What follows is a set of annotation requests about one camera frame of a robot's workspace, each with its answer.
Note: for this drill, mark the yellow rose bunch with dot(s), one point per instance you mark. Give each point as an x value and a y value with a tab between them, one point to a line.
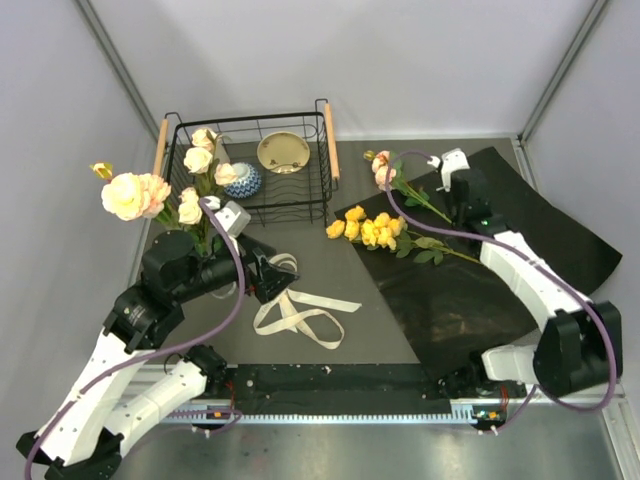
384	232

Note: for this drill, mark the blue white patterned bowl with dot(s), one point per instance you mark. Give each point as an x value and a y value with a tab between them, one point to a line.
247	183

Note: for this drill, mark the black wrapping paper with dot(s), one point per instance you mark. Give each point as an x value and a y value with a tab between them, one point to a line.
449	311

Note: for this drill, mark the cream floral plate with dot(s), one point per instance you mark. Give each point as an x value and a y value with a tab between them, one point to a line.
283	152

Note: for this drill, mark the white printed ribbon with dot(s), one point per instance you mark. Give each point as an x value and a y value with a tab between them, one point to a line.
290	310

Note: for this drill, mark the pink peony stem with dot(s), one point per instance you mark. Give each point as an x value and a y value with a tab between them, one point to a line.
388	176

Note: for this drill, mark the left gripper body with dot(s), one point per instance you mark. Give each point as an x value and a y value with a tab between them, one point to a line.
250	275

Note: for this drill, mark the clear glass vase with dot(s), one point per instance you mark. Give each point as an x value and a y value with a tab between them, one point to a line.
225	292

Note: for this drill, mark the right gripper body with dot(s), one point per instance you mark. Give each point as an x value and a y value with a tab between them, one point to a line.
455	218

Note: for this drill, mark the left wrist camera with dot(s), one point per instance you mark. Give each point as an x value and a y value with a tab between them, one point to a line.
230	217

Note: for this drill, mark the beige paper cup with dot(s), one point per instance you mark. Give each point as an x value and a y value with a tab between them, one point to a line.
219	151

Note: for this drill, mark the black wire dish rack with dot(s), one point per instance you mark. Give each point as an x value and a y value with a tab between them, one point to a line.
300	196

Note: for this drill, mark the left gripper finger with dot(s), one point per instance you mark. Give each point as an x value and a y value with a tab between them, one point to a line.
251	245
275	280

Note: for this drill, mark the pale pink rose spray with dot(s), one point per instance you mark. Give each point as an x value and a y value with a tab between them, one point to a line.
202	170

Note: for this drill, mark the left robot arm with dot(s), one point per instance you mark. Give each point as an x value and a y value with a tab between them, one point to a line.
94	430

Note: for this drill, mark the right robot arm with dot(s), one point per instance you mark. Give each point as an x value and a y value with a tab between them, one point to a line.
580	344

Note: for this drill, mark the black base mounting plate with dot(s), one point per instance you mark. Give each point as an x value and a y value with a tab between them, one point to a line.
330	389

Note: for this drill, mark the grey slotted cable duct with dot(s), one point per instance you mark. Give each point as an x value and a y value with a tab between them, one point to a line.
459	414

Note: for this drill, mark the large peach peony stem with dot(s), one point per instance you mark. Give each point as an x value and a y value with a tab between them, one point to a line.
132	196

